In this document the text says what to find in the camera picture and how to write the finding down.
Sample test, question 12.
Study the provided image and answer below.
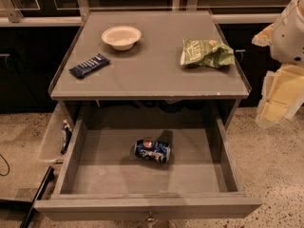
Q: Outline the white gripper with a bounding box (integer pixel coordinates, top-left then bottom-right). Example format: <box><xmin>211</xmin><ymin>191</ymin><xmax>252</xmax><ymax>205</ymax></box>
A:
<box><xmin>252</xmin><ymin>0</ymin><xmax>304</xmax><ymax>128</ymax></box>

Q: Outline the blue pepsi can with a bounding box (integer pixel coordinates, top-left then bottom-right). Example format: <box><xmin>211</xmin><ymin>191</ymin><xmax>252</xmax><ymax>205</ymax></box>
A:
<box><xmin>134</xmin><ymin>140</ymin><xmax>171</xmax><ymax>163</ymax></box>

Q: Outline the grey cabinet counter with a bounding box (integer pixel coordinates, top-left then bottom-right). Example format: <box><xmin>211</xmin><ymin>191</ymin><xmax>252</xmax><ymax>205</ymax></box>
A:
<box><xmin>49</xmin><ymin>11</ymin><xmax>251</xmax><ymax>101</ymax></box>

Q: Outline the open grey top drawer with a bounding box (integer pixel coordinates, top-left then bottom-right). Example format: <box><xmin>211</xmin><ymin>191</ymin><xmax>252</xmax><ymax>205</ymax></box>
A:
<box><xmin>35</xmin><ymin>104</ymin><xmax>261</xmax><ymax>220</ymax></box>

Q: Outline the green chip bag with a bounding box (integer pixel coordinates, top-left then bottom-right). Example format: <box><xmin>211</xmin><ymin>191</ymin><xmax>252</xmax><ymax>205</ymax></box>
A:
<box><xmin>180</xmin><ymin>40</ymin><xmax>235</xmax><ymax>68</ymax></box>

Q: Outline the white paper bowl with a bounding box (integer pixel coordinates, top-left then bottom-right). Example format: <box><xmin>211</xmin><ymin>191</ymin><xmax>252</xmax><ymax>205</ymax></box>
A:
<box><xmin>102</xmin><ymin>26</ymin><xmax>142</xmax><ymax>51</ymax></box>

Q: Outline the blue snack bar wrapper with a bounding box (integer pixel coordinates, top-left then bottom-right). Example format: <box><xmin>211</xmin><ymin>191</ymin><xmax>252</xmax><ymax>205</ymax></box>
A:
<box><xmin>68</xmin><ymin>53</ymin><xmax>110</xmax><ymax>79</ymax></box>

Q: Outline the black bar on floor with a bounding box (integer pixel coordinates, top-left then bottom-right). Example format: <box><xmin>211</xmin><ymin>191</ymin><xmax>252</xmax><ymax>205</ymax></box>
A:
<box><xmin>20</xmin><ymin>166</ymin><xmax>54</xmax><ymax>228</ymax></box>

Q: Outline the metal railing frame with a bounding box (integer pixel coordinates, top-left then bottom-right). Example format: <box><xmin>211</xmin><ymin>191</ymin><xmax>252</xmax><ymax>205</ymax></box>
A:
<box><xmin>0</xmin><ymin>0</ymin><xmax>291</xmax><ymax>28</ymax></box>

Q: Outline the black cable on floor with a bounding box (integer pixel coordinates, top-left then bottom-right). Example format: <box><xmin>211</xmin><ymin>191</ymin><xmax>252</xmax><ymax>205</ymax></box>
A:
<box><xmin>0</xmin><ymin>153</ymin><xmax>10</xmax><ymax>177</ymax></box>

